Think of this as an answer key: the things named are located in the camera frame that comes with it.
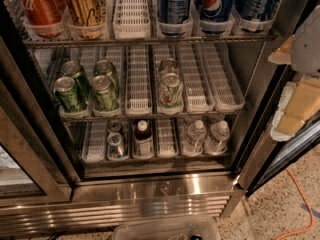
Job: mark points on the red cola can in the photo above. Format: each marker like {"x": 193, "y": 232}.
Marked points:
{"x": 44, "y": 17}

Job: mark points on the clear water bottle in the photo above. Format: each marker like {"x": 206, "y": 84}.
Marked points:
{"x": 194, "y": 139}
{"x": 218, "y": 136}

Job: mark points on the rear left green can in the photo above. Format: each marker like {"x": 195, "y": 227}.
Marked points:
{"x": 77, "y": 72}

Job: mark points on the silver blue can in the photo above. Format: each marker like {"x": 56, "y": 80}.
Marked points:
{"x": 114, "y": 126}
{"x": 117, "y": 149}

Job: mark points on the green can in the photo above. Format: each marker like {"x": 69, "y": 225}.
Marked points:
{"x": 104, "y": 94}
{"x": 69, "y": 95}
{"x": 107, "y": 68}
{"x": 77, "y": 72}

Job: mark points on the gold orange soda can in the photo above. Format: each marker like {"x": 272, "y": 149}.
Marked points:
{"x": 88, "y": 16}

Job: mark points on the white middle shelf tray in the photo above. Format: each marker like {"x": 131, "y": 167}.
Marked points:
{"x": 138, "y": 100}

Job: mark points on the clear plastic bin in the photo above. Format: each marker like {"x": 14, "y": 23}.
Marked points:
{"x": 178, "y": 228}

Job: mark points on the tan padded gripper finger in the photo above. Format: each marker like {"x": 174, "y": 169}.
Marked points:
{"x": 298, "y": 103}
{"x": 282, "y": 55}

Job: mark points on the stainless steel fridge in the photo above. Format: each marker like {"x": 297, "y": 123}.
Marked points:
{"x": 62, "y": 178}

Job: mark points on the left clear water bottle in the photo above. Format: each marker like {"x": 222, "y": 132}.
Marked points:
{"x": 194, "y": 139}

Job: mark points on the empty white shelf tray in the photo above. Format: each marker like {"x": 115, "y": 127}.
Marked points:
{"x": 131, "y": 19}

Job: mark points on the blue can with label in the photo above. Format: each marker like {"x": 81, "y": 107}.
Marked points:
{"x": 172, "y": 15}

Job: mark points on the front left green can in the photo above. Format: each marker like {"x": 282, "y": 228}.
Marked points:
{"x": 69, "y": 95}

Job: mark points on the front silver blue can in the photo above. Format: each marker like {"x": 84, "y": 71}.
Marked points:
{"x": 117, "y": 149}

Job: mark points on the fridge glass door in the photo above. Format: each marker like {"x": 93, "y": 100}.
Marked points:
{"x": 268, "y": 157}

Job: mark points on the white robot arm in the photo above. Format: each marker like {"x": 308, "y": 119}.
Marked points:
{"x": 305, "y": 50}

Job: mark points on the blue pepsi can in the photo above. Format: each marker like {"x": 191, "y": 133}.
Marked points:
{"x": 214, "y": 12}

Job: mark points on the rear silver blue can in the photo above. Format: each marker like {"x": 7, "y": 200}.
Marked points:
{"x": 114, "y": 126}

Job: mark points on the dark drink bottle white cap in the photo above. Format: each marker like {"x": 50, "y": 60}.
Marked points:
{"x": 143, "y": 140}

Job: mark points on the white can rear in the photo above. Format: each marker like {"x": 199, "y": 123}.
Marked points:
{"x": 167, "y": 65}

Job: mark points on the right clear water bottle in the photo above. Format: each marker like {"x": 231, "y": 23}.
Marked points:
{"x": 218, "y": 136}

